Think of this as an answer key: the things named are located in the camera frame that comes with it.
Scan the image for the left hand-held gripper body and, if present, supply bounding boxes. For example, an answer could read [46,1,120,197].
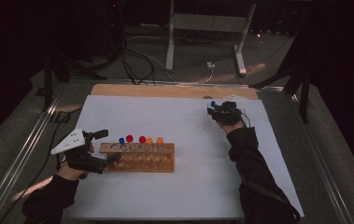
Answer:
[50,128,107,175]

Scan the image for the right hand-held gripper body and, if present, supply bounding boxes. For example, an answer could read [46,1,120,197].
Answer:
[216,94,248,127]

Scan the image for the clear plastic test tube rack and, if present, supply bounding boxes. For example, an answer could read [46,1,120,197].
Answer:
[203,101,248,133]

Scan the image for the red-capped test tube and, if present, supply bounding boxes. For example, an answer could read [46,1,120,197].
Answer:
[138,135,148,169]
[125,134,135,169]

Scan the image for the wooden test tube rack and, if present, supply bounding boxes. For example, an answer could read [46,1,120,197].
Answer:
[99,142,176,174]

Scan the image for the orange-capped test tube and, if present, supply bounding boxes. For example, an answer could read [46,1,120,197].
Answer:
[155,136,165,169]
[145,137,154,169]

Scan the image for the person's right hand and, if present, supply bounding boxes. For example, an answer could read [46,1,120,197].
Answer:
[216,119,248,135]

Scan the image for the person's left hand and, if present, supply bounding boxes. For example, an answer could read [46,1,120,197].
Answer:
[55,142,95,182]

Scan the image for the black tripod stand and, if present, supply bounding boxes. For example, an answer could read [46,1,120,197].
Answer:
[248,31,312,124]
[41,46,107,110]

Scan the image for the white table sheet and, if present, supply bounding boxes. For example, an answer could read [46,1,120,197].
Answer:
[62,94,305,220]

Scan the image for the right hand-held gripper cable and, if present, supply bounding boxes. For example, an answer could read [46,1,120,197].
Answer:
[240,111,252,129]

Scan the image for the hand-held gripper cable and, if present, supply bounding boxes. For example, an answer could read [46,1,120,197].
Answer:
[240,111,252,129]
[54,152,67,172]

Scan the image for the left hand-held gripper cable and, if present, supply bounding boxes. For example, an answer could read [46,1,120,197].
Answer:
[54,152,67,172]

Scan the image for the white cable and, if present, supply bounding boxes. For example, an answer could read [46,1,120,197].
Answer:
[152,55,215,86]

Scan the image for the black floor cable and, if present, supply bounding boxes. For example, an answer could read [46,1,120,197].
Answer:
[0,106,84,224]

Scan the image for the aluminium rail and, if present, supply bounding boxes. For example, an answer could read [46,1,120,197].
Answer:
[285,88,354,224]
[0,81,70,224]

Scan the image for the bundle of black cables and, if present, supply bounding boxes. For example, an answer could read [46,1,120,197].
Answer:
[103,6,158,86]

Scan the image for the white metal stand frame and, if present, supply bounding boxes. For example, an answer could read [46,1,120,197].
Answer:
[164,0,257,77]

